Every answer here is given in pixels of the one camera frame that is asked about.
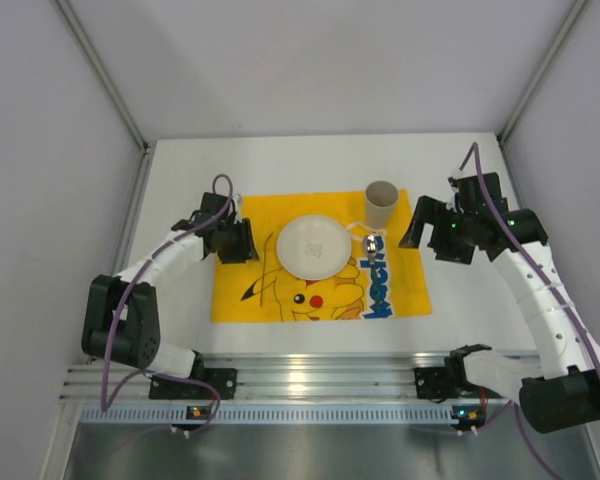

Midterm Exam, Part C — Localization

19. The wooden fork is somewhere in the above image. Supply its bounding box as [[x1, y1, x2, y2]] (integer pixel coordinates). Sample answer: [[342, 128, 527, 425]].
[[259, 232, 274, 308]]

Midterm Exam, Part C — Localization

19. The yellow pikachu cloth placemat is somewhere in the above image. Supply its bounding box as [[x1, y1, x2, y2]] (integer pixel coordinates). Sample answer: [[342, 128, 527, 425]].
[[211, 189, 432, 323]]

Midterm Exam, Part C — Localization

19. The beige paper cup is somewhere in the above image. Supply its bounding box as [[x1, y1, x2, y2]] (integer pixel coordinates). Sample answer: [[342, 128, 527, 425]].
[[364, 180, 399, 230]]

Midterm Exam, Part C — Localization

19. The white paper plate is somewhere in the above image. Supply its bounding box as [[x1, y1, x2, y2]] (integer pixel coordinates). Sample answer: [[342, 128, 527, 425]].
[[276, 215, 352, 281]]

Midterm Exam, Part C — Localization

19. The metal spoon teal handle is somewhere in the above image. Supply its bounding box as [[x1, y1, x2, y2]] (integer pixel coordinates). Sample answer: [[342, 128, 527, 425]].
[[362, 234, 383, 309]]

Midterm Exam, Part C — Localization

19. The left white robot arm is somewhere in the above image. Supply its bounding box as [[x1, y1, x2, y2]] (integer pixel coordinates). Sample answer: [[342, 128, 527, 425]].
[[81, 192, 258, 380]]

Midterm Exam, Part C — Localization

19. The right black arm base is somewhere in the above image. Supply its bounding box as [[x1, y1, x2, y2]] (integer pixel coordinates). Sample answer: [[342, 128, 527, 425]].
[[413, 367, 488, 403]]

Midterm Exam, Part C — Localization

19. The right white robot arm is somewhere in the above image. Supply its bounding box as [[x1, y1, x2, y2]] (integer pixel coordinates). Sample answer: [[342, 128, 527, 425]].
[[399, 173, 600, 433]]

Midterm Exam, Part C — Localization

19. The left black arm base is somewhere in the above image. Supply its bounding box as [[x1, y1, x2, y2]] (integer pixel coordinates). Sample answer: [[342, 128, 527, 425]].
[[148, 368, 238, 401]]

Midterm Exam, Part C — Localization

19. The aluminium rail frame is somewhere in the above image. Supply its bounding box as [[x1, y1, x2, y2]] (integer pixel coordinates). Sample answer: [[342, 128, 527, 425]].
[[59, 353, 448, 403]]

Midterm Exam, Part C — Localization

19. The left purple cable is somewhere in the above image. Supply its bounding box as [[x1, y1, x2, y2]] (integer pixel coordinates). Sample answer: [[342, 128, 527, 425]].
[[101, 173, 234, 441]]

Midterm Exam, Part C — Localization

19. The perforated cable duct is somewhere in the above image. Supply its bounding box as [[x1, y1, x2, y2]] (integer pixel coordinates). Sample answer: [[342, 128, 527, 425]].
[[80, 404, 486, 426]]

